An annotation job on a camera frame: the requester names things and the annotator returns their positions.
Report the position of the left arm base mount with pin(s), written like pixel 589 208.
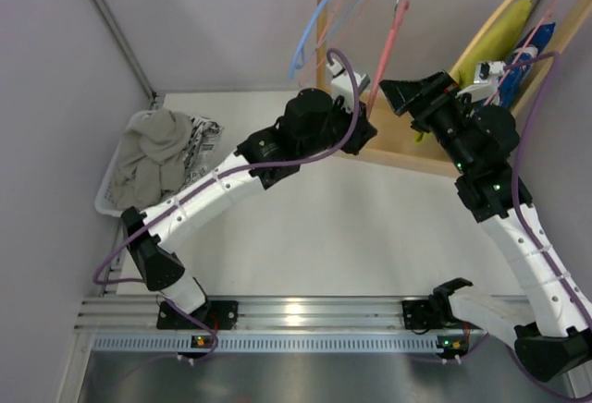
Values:
pixel 216 314

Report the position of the slotted cable duct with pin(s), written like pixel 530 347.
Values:
pixel 276 343

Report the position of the white plastic basket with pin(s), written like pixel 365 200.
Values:
pixel 108 190

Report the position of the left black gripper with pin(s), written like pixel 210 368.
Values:
pixel 359 126

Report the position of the grey trousers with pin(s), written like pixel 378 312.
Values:
pixel 150 159

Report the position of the aluminium rail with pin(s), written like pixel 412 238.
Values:
pixel 113 313

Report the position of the pink hanger right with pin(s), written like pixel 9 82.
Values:
pixel 544 18

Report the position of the blue patterned trousers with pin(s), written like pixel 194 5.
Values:
pixel 528 48

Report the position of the pink trouser hanger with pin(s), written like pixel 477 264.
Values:
pixel 400 10

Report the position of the green trousers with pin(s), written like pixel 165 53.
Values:
pixel 490 42

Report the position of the blue hanger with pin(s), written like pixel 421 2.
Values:
pixel 319 19

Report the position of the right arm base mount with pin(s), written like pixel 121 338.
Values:
pixel 421 315

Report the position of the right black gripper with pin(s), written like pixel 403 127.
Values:
pixel 425 103

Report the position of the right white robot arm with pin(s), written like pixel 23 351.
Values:
pixel 551 335

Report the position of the black white printed cloth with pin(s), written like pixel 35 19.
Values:
pixel 198 153

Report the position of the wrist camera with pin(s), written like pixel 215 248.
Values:
pixel 341 85
pixel 480 82

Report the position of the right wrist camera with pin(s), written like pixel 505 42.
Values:
pixel 480 82

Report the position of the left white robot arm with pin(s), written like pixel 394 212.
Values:
pixel 313 123

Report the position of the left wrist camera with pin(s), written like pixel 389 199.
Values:
pixel 341 85

